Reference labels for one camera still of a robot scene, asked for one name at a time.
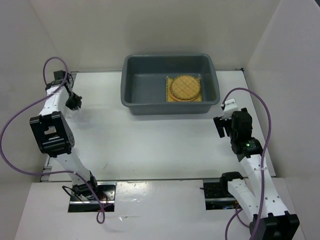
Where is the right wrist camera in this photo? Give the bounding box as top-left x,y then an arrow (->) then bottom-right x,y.
220,98 -> 239,120

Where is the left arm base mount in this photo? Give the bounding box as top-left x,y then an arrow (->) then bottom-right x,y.
62,181 -> 117,213

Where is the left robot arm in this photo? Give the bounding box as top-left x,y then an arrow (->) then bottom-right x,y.
29,70 -> 100,201

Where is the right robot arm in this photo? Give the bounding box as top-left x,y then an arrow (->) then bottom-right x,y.
213,107 -> 300,240

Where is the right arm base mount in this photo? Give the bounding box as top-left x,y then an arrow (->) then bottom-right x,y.
200,178 -> 238,211

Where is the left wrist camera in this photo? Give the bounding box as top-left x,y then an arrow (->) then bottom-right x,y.
53,70 -> 66,81

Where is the clear plastic cup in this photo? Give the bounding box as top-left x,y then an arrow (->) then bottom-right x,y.
64,107 -> 81,119

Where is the rectangular bamboo mat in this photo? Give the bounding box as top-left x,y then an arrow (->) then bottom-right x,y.
166,76 -> 202,102

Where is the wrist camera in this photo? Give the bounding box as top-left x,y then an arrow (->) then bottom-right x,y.
53,70 -> 66,81
220,98 -> 239,120

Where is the grey plastic bin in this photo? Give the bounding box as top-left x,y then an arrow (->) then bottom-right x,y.
120,53 -> 221,116

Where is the round green-rimmed bamboo tray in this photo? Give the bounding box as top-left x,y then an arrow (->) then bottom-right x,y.
169,75 -> 201,101

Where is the round orange woven tray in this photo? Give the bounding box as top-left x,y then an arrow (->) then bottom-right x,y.
168,86 -> 202,102

